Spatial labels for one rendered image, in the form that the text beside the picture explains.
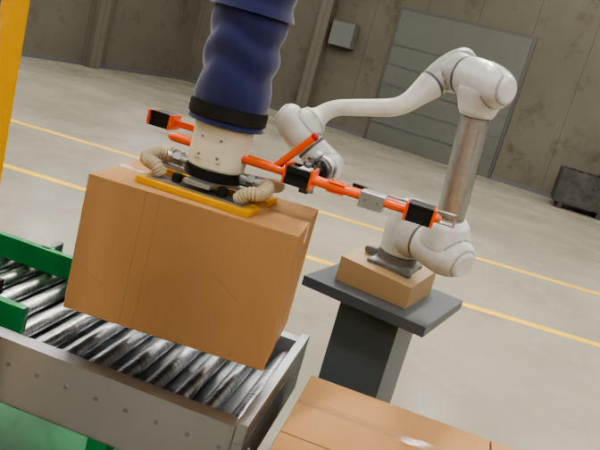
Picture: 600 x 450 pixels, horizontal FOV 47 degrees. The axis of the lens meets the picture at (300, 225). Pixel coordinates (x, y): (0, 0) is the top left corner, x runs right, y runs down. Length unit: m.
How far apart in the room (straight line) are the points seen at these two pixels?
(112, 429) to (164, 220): 0.58
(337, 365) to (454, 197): 0.83
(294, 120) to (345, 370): 1.05
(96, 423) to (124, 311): 0.31
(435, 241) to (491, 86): 0.57
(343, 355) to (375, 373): 0.14
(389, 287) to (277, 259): 0.82
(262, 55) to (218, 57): 0.12
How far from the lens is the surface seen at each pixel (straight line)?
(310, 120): 2.23
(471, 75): 2.31
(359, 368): 2.73
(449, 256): 2.43
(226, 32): 1.90
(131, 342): 2.26
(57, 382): 2.02
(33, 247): 2.64
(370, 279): 2.59
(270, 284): 1.86
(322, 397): 2.21
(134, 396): 1.91
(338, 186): 1.90
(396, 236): 2.59
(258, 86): 1.91
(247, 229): 1.83
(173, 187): 1.92
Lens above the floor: 1.53
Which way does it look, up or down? 14 degrees down
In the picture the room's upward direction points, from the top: 15 degrees clockwise
